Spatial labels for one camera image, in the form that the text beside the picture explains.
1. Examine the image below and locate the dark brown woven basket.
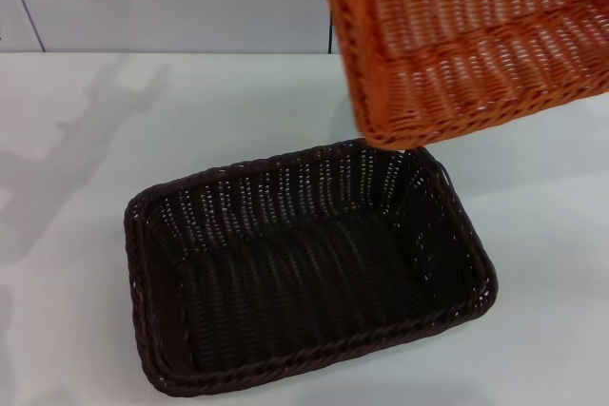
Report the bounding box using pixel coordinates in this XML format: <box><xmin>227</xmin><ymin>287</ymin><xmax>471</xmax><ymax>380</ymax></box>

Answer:
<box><xmin>123</xmin><ymin>138</ymin><xmax>499</xmax><ymax>399</ymax></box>

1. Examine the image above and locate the orange woven basket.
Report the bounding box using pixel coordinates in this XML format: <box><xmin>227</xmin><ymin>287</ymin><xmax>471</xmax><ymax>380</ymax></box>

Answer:
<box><xmin>315</xmin><ymin>0</ymin><xmax>609</xmax><ymax>150</ymax></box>

